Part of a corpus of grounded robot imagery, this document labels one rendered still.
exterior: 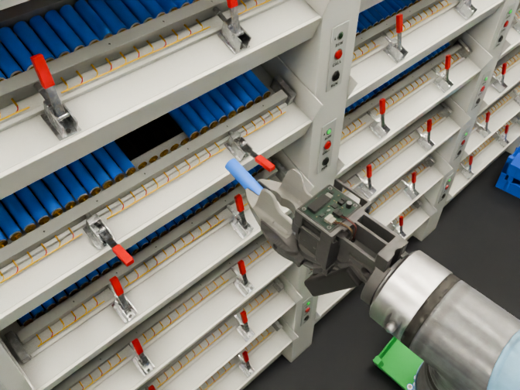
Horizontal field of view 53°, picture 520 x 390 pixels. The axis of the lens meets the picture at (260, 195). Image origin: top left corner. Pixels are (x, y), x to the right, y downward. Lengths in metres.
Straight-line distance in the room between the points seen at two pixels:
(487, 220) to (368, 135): 1.06
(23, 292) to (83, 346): 0.20
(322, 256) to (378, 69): 0.60
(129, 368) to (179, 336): 0.12
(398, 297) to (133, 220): 0.42
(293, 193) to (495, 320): 0.27
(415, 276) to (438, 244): 1.52
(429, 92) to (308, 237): 0.89
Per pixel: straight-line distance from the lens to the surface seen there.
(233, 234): 1.02
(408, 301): 0.55
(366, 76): 1.09
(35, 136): 0.65
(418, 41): 1.22
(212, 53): 0.74
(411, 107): 1.37
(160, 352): 1.13
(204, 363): 1.32
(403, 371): 1.73
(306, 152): 1.02
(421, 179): 1.77
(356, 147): 1.22
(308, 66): 0.92
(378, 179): 1.44
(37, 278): 0.77
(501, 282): 2.04
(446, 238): 2.10
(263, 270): 1.21
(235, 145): 0.86
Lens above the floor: 1.54
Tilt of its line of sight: 46 degrees down
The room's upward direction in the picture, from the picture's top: straight up
